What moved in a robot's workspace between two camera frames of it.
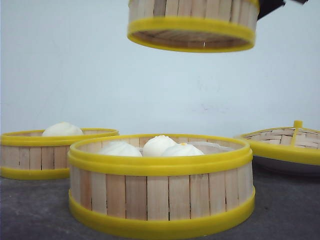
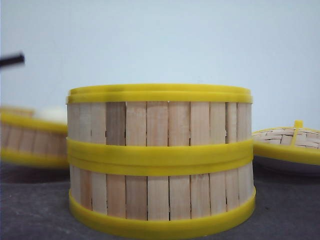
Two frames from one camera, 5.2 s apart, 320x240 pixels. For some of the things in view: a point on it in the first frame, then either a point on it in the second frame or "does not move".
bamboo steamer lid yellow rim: [295, 143] does not move
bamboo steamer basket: [193, 26] -> [160, 129]
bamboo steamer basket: [160, 186] does not move
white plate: [263, 167] does not move
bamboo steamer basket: [30, 154] -> [26, 139]
